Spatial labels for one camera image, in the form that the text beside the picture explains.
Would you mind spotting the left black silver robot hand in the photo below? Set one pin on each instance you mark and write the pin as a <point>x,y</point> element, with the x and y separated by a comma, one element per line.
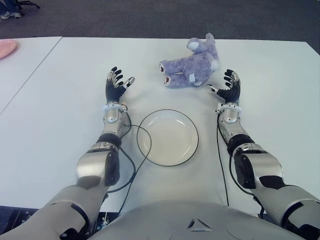
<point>113,91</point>

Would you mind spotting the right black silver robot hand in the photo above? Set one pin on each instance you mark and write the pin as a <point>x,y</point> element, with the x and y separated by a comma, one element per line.
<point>231,93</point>

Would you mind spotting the purple plush doll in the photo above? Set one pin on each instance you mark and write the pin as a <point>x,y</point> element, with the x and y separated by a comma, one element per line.
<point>187,67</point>

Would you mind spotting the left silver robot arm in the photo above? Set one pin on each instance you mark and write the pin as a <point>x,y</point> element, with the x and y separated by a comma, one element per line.
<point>92,162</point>

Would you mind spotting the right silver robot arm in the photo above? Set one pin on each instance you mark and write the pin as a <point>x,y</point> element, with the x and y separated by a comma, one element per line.
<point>262,162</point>

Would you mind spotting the white plate with black rim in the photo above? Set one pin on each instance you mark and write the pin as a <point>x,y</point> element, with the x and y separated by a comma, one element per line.
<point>170,140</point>

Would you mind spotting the pink plate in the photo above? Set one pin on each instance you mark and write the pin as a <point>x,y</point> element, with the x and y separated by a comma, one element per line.
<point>6,47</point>

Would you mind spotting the black office chair base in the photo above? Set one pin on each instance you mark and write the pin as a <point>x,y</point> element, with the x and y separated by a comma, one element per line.
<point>28,3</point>

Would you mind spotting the white sneaker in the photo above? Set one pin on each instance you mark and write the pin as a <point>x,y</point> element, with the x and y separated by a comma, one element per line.
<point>10,15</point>

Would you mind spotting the grey robot torso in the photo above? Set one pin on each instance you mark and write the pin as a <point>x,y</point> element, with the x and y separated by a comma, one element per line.
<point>195,220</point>

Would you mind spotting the person leg in jeans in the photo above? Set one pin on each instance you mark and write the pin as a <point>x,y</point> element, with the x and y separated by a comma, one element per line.
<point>8,5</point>

